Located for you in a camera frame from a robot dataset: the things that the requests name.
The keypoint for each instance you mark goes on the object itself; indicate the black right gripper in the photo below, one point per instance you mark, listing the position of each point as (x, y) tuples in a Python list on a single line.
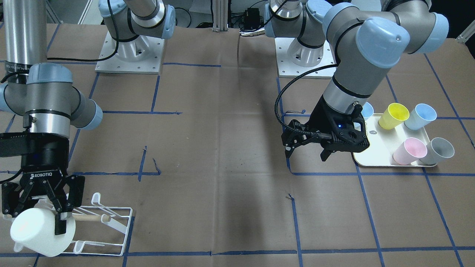
[(44, 157)]

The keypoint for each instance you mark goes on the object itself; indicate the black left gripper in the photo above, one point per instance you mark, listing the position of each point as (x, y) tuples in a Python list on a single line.
[(322, 118)]

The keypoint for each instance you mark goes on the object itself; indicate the pale green white cup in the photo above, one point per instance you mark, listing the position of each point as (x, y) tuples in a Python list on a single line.
[(34, 228)]

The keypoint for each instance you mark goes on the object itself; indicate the light blue cup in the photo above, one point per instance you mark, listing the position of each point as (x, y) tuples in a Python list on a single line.
[(420, 116), (367, 111)]

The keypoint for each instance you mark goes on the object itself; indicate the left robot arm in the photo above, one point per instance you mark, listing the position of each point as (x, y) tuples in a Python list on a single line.
[(366, 45)]

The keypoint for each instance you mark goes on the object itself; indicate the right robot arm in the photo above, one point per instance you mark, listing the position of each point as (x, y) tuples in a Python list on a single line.
[(42, 92)]

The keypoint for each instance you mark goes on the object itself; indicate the yellow plastic cup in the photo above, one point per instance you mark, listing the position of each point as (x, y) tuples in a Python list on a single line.
[(394, 115)]

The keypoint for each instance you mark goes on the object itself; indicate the pink plastic cup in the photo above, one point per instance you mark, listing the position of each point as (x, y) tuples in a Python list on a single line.
[(409, 151)]

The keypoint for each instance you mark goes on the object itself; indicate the grey plastic cup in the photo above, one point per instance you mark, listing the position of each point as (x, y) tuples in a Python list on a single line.
[(438, 150)]

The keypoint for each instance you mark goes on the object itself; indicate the cream plastic tray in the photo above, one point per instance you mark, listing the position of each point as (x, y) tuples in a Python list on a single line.
[(383, 144)]

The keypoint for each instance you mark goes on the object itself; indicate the white wire cup rack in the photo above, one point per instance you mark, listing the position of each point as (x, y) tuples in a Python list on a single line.
[(101, 230)]

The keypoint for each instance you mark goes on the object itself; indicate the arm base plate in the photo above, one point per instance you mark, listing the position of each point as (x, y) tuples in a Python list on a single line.
[(294, 59), (141, 56)]

